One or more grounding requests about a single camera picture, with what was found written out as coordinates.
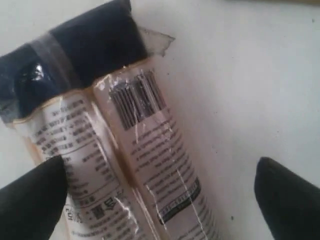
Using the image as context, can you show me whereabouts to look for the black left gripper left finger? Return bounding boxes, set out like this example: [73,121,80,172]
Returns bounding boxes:
[0,155,68,240]

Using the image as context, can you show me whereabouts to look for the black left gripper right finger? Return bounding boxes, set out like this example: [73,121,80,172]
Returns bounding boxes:
[253,156,320,240]

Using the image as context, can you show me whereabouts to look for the noodle pack black ends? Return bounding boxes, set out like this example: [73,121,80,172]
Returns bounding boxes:
[0,0,222,240]

